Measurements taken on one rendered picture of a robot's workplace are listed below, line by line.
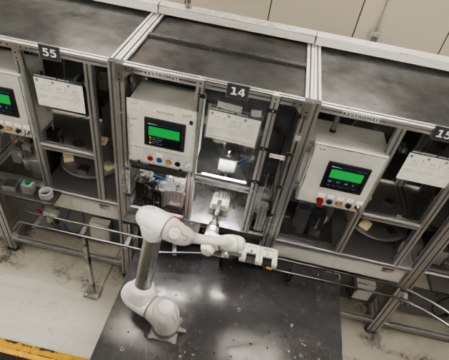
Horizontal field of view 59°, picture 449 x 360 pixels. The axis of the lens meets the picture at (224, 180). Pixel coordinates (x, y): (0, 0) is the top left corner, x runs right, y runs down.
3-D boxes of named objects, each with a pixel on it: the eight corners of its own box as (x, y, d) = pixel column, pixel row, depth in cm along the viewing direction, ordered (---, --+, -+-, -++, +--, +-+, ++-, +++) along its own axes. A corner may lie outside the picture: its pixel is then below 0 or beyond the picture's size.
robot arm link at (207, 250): (205, 239, 271) (223, 240, 268) (200, 258, 261) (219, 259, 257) (202, 229, 264) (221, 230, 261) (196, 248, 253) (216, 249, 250)
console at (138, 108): (127, 161, 256) (124, 99, 225) (141, 136, 277) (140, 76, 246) (190, 175, 254) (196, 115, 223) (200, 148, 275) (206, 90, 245)
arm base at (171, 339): (181, 347, 242) (182, 343, 238) (146, 338, 243) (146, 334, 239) (188, 320, 256) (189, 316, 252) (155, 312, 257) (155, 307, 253)
